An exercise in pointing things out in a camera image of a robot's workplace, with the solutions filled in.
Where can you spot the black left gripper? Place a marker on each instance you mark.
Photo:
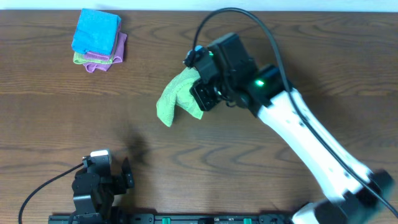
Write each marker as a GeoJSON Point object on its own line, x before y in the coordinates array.
{"type": "Point", "coordinates": [130, 181]}

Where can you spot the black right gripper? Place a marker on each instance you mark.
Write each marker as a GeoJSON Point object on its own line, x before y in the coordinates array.
{"type": "Point", "coordinates": [199, 90]}

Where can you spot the green microfiber cloth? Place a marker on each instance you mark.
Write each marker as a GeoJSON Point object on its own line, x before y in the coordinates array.
{"type": "Point", "coordinates": [177, 93]}

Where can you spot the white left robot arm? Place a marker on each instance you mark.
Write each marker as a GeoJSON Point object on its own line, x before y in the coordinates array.
{"type": "Point", "coordinates": [103, 212]}

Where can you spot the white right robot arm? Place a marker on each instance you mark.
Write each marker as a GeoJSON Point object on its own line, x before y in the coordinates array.
{"type": "Point", "coordinates": [353, 192]}

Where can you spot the purple folded cloth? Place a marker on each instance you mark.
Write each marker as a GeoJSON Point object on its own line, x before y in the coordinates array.
{"type": "Point", "coordinates": [117, 53]}

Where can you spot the green folded cloth in stack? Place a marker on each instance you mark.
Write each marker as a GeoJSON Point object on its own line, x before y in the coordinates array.
{"type": "Point", "coordinates": [79, 58]}

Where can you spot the blue folded cloth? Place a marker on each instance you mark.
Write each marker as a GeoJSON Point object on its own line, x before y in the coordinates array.
{"type": "Point", "coordinates": [95, 32]}

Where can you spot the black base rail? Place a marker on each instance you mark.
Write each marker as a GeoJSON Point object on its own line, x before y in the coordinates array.
{"type": "Point", "coordinates": [147, 218]}

